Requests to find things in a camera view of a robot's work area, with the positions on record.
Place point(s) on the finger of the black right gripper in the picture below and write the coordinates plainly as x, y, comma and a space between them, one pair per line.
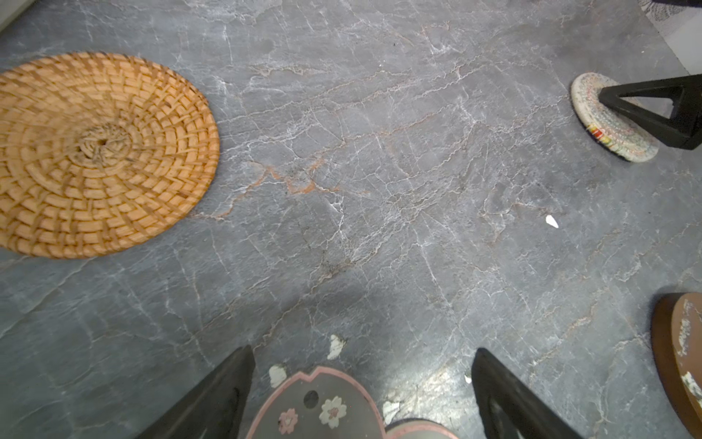
669, 110

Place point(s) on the woven rattan round coaster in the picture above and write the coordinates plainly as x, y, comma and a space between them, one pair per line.
100, 152

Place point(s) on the pink cherry blossom coaster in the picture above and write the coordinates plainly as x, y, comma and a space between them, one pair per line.
328, 403

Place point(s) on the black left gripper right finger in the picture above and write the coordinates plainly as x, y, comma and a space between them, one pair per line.
508, 409

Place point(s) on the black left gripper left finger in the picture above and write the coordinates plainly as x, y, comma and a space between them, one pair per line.
213, 408

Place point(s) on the glossy amber round coaster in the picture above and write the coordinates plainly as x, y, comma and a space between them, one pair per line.
676, 346

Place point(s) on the white woven rope coaster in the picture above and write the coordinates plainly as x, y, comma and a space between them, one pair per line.
615, 132

